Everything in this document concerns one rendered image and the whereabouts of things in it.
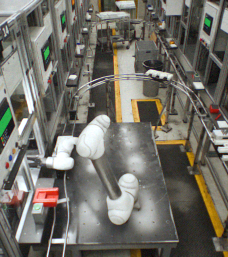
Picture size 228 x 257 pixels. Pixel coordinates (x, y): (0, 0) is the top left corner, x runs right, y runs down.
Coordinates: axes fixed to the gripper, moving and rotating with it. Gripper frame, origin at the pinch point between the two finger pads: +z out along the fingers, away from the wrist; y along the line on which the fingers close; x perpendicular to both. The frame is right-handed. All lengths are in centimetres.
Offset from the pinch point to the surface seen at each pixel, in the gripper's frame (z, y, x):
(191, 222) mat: -163, -84, -8
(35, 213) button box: -23, 4, 51
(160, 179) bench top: -118, -21, -7
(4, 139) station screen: -11, 59, 45
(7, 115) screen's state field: -10, 67, 34
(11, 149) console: -10, 45, 37
